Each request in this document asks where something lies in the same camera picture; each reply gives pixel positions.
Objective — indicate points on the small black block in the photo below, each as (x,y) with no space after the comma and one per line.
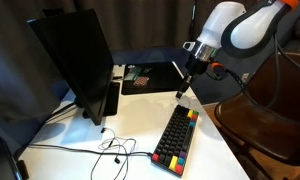
(23,169)

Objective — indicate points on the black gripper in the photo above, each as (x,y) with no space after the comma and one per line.
(196,66)

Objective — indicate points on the black monitor stand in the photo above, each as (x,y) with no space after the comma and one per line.
(112,99)

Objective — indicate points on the wide brown curtain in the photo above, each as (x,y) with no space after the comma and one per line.
(140,23)

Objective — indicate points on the black computer monitor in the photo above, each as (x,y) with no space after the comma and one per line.
(80,63)

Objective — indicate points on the small dark gadget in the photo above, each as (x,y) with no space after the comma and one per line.
(147,70)

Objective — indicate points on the green and white packet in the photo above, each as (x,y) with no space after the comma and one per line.
(131,73)

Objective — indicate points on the small checkered circuit board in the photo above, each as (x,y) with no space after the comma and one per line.
(140,81)

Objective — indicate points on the brown wooden chair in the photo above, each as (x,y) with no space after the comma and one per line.
(273,133)

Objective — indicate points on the white wall outlet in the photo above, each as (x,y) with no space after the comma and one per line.
(245,78)

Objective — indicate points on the black screen edge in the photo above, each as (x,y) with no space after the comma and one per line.
(0,160)

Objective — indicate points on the black desk mat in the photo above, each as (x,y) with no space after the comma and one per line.
(156,78)

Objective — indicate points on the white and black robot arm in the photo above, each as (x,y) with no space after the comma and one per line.
(250,30)

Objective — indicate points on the grey camera bracket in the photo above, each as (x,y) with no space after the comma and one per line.
(189,46)

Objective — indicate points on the black keyboard with colourful keys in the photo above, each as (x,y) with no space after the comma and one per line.
(176,140)

